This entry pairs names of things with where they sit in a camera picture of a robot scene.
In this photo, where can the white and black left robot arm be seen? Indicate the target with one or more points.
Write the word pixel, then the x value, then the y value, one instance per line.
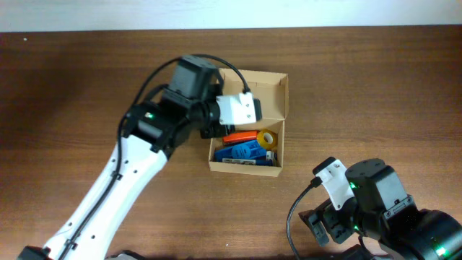
pixel 153 127

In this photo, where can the brown cardboard box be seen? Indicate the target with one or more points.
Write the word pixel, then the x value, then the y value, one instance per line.
pixel 272 89

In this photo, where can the orange stapler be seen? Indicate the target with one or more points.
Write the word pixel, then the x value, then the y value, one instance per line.
pixel 238 137

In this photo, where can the small white blue box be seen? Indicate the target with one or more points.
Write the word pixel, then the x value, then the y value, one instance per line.
pixel 270 155

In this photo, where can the blue plastic case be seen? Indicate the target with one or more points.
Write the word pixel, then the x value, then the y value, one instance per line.
pixel 246 150

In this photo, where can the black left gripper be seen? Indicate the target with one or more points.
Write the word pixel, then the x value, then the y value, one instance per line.
pixel 215 131

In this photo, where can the yellow tape roll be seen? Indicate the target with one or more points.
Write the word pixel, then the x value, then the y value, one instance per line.
pixel 267 139

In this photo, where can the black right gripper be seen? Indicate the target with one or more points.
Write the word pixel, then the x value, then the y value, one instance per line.
pixel 330 224

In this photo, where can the blue whiteboard marker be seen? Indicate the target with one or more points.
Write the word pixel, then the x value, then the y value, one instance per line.
pixel 248 162

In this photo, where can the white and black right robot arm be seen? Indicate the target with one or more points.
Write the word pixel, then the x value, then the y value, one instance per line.
pixel 369 199

